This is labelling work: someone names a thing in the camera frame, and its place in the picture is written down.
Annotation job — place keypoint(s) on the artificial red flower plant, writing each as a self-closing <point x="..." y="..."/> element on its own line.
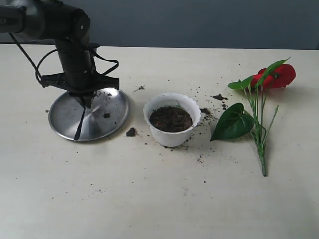
<point x="236" y="121"/>

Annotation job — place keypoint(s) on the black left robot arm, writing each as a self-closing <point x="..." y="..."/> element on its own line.
<point x="68" y="27"/>

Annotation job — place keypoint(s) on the white scalloped plastic pot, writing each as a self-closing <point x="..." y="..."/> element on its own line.
<point x="172" y="139"/>

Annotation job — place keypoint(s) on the dark brown potting soil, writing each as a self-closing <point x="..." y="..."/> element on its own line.
<point x="171" y="119"/>

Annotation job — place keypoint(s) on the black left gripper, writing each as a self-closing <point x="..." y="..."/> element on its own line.
<point x="81" y="83"/>

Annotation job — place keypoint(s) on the soil clump near flower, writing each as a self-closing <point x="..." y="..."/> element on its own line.
<point x="219" y="97"/>

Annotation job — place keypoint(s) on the round steel plate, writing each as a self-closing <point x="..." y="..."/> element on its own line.
<point x="65" y="113"/>

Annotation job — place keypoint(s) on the soil clump near plate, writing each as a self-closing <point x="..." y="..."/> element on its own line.
<point x="131" y="132"/>

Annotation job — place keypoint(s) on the steel spoon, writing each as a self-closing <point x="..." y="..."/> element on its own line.
<point x="79" y="128"/>

